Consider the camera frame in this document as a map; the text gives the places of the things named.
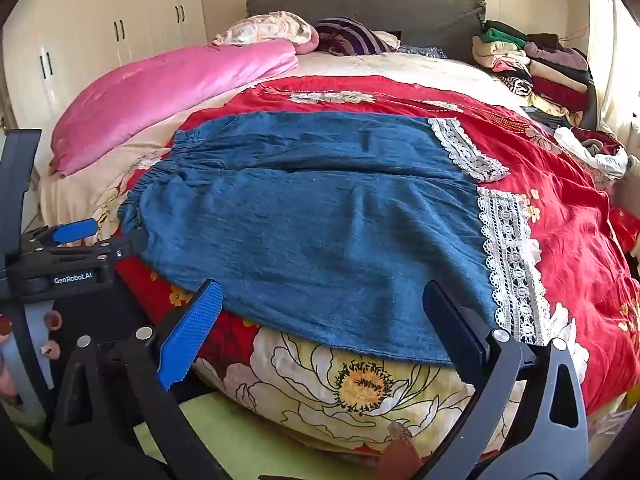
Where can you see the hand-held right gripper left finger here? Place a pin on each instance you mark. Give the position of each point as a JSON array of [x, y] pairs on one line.
[[192, 335]]

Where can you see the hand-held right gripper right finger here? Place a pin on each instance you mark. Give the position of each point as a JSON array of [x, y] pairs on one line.
[[457, 332]]

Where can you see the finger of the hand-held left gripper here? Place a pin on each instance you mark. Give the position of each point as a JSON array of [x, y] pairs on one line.
[[117, 247], [75, 230]]

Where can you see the blue pants with lace trim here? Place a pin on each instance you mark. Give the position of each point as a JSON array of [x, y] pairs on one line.
[[325, 235]]

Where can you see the person's left hand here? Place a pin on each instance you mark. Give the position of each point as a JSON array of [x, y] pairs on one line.
[[52, 320]]

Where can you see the green floor mat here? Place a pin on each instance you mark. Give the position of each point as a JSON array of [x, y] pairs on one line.
[[240, 420]]

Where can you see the peony print bed cover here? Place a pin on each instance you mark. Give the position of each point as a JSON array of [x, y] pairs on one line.
[[320, 385]]

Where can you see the red embroidered cloth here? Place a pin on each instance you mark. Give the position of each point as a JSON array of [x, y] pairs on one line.
[[560, 230]]

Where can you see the pink quilt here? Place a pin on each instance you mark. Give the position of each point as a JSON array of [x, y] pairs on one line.
[[165, 95]]

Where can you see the white wardrobe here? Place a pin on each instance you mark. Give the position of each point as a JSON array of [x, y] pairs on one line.
[[100, 25]]

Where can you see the white garment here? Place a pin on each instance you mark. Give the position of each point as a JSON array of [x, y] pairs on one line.
[[595, 160]]

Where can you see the dark red garment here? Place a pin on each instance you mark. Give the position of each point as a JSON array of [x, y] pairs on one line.
[[602, 142]]

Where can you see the floral pillow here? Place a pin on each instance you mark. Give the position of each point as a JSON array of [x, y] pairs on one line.
[[270, 30]]

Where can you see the cream bedspread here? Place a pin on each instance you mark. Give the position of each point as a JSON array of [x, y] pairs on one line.
[[390, 67]]

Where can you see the stack of folded clothes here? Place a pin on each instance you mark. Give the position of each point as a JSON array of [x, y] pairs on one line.
[[540, 70]]

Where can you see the blue patterned pillow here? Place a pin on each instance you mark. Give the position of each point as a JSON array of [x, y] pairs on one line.
[[422, 51]]

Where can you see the purple striped pillow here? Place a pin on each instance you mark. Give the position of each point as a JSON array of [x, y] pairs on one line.
[[350, 35]]

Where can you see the cream curtain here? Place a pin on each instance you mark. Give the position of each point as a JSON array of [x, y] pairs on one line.
[[617, 60]]

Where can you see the grey headboard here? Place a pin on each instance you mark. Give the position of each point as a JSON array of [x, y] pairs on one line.
[[380, 10]]

